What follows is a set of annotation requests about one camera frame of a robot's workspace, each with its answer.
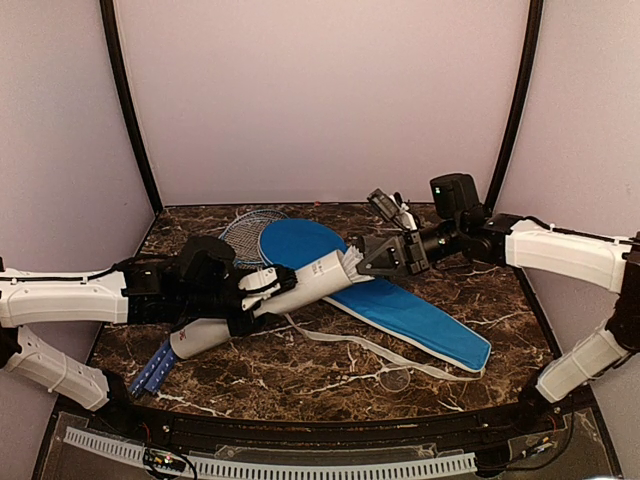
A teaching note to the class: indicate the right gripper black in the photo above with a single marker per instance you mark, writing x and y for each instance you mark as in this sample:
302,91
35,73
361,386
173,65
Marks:
408,253

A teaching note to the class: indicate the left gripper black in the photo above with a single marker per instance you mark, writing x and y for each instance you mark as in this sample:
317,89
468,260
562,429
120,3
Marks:
251,324

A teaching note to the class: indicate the white shuttlecock tube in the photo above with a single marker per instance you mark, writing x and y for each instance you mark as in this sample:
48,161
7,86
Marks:
260,310

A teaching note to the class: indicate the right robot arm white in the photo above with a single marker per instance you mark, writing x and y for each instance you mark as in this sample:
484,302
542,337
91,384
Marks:
469,228

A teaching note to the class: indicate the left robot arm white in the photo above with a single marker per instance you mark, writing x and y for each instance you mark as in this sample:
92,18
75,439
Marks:
28,298

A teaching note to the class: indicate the blue badminton racket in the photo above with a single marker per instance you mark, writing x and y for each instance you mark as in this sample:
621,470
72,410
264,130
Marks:
153,284
161,372

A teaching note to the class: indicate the blue racket cover bag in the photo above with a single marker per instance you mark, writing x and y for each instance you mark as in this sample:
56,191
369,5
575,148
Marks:
379,303

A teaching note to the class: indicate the clear plastic disc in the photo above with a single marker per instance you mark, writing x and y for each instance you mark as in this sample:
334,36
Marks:
395,380

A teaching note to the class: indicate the white shuttlecock back wall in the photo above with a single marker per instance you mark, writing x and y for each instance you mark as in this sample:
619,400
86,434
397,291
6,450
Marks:
356,265

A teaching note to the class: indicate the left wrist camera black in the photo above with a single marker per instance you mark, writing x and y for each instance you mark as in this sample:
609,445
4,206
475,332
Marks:
205,261

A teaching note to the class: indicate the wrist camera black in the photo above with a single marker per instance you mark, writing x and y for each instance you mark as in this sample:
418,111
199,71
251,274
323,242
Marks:
454,193
205,261

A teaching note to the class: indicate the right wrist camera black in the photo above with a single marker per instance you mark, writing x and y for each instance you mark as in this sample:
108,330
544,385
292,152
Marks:
454,193

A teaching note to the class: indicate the white slotted cable duct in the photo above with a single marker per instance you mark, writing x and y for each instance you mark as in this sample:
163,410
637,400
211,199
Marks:
239,463

